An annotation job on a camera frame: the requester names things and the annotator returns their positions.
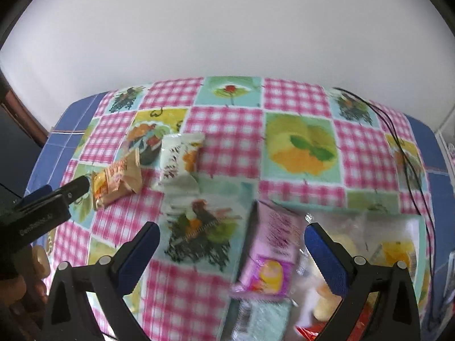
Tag yellow cake snack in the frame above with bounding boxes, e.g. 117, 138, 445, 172
375, 239, 417, 279

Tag white persimmon snack packet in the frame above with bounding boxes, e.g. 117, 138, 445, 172
154, 132, 205, 196

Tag blue plaid cloth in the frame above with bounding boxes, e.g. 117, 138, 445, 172
25, 92, 108, 195

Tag teal cardboard box tray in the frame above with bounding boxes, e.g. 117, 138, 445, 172
221, 200, 426, 340

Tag purple cake snack packet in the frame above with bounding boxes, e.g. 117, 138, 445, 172
231, 200, 304, 301

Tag person's left hand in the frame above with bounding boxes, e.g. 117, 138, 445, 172
1, 245, 50, 334

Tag red flower biscuit packet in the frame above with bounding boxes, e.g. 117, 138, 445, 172
294, 309, 372, 341

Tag teal patterned snack packet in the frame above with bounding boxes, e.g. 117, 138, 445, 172
231, 300, 291, 341

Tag clear round pastry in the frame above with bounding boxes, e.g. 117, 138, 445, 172
303, 217, 375, 327

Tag patchwork plastic tablecloth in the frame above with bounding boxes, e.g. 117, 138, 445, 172
45, 77, 432, 340

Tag orange cream cake packet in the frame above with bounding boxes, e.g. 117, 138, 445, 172
91, 149, 143, 210

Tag black cable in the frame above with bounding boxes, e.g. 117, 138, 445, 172
332, 87, 438, 327

